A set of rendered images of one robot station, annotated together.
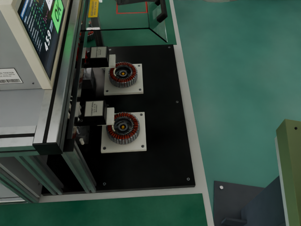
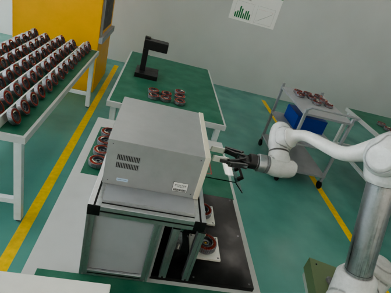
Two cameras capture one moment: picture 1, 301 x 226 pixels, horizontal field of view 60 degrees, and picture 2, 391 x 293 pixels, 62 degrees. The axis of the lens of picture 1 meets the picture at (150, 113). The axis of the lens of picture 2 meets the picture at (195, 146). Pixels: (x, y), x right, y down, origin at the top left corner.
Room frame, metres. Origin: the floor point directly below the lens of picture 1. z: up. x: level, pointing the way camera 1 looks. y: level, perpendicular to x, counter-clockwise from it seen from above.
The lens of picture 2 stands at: (-0.72, 0.43, 1.92)
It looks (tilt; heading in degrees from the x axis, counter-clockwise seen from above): 28 degrees down; 352
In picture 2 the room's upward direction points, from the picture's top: 17 degrees clockwise
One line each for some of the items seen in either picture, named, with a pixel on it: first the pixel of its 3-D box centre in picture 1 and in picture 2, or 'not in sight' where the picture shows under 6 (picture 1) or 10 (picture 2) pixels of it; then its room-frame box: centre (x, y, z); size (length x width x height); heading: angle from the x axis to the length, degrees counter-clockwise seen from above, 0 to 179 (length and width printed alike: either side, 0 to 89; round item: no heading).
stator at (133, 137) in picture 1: (122, 128); (205, 243); (0.45, 0.09, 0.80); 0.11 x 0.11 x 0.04
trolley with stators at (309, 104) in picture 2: not in sight; (301, 132); (2.99, -1.31, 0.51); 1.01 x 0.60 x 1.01; 3
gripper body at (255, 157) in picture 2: not in sight; (246, 160); (0.67, -0.02, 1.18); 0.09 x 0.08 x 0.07; 93
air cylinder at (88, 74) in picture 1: (86, 76); not in sight; (0.69, 0.25, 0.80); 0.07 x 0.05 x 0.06; 3
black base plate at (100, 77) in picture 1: (120, 106); (198, 231); (0.57, 0.11, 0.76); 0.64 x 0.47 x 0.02; 3
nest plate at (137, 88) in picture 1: (123, 79); (200, 214); (0.70, 0.11, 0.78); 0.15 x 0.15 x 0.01; 3
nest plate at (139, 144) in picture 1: (123, 131); (203, 247); (0.45, 0.09, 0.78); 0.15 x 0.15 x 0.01; 3
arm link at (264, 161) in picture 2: not in sight; (260, 163); (0.67, -0.09, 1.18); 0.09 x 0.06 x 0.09; 3
